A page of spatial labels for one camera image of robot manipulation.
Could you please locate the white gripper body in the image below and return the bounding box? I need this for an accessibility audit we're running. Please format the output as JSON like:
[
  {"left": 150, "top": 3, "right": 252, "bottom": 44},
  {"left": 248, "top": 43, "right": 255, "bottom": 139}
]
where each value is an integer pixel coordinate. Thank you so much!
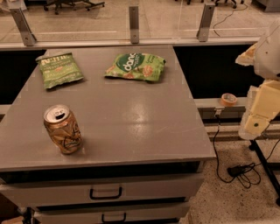
[{"left": 254, "top": 18, "right": 280, "bottom": 81}]

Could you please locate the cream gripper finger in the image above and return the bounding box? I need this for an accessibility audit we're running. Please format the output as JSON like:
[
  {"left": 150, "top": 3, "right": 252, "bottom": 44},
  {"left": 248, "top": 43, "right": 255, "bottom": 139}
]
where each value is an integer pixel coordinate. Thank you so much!
[
  {"left": 239, "top": 80, "right": 280, "bottom": 140},
  {"left": 235, "top": 44, "right": 256, "bottom": 67}
]

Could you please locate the green rice chip bag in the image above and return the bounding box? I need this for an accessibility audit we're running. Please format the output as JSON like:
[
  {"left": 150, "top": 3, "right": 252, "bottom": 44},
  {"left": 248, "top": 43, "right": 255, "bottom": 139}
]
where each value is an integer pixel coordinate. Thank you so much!
[{"left": 104, "top": 52, "right": 165, "bottom": 82}]

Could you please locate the green jalapeno chip bag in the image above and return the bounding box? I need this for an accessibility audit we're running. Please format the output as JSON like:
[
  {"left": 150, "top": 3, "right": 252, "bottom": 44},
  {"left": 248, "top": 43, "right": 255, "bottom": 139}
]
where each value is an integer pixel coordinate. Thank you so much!
[{"left": 36, "top": 52, "right": 83, "bottom": 89}]

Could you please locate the orange soda can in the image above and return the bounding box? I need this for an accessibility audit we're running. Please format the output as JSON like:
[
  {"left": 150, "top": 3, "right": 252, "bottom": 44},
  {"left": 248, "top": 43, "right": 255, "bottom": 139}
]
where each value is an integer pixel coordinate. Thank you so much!
[{"left": 44, "top": 104, "right": 82, "bottom": 154}]

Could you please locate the orange tape roll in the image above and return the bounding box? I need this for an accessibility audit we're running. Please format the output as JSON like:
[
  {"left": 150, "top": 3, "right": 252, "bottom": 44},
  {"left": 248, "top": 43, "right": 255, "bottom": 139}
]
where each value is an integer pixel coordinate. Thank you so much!
[{"left": 220, "top": 93, "right": 237, "bottom": 107}]

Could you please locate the black stand leg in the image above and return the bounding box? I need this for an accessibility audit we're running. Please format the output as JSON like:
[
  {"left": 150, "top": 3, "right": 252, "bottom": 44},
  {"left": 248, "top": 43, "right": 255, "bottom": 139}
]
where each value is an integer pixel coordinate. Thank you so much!
[{"left": 249, "top": 140, "right": 280, "bottom": 207}]

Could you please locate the lower grey drawer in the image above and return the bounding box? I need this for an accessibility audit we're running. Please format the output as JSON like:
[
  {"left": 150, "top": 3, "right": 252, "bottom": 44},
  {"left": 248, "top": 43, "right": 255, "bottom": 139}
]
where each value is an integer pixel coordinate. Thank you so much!
[{"left": 33, "top": 202, "right": 190, "bottom": 224}]

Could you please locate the grey drawer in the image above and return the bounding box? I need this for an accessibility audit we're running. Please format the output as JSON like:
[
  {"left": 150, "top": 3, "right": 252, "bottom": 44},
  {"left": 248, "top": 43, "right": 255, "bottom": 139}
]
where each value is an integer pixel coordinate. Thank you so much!
[
  {"left": 0, "top": 173, "right": 203, "bottom": 207},
  {"left": 33, "top": 202, "right": 190, "bottom": 224}
]

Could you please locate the black office chair base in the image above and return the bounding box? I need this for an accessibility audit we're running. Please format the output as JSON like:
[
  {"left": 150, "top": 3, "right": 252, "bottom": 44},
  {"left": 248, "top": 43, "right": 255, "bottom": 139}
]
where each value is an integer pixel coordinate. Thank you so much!
[{"left": 43, "top": 0, "right": 105, "bottom": 15}]

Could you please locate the upper grey drawer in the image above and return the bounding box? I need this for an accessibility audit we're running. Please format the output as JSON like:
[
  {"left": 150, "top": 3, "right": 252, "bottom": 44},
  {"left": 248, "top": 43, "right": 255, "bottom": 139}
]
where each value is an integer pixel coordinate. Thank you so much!
[{"left": 0, "top": 173, "right": 203, "bottom": 207}]

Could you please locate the right metal bracket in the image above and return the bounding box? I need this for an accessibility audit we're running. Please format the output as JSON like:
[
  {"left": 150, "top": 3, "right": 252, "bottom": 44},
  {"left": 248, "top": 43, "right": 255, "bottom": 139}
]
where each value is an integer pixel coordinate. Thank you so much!
[{"left": 197, "top": 3, "right": 215, "bottom": 42}]

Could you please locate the metal bracket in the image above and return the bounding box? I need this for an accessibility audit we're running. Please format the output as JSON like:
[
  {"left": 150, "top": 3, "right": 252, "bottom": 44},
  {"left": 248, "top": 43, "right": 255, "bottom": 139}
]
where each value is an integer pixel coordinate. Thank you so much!
[
  {"left": 197, "top": 3, "right": 215, "bottom": 42},
  {"left": 129, "top": 6, "right": 139, "bottom": 44},
  {"left": 10, "top": 8, "right": 37, "bottom": 46}
]

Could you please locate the black power cable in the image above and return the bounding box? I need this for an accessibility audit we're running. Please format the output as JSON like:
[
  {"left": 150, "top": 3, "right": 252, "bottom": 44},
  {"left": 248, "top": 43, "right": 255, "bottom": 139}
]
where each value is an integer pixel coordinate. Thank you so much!
[{"left": 212, "top": 114, "right": 280, "bottom": 190}]

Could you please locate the middle metal bracket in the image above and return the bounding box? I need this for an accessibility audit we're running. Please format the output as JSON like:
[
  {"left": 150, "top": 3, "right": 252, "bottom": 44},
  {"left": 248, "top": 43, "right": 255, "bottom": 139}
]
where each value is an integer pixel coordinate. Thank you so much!
[{"left": 129, "top": 6, "right": 139, "bottom": 44}]

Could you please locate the left metal bracket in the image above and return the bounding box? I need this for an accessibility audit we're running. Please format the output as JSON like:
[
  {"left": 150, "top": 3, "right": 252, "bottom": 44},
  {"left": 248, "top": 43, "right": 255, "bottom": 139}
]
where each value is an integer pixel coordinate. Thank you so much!
[{"left": 10, "top": 8, "right": 37, "bottom": 46}]

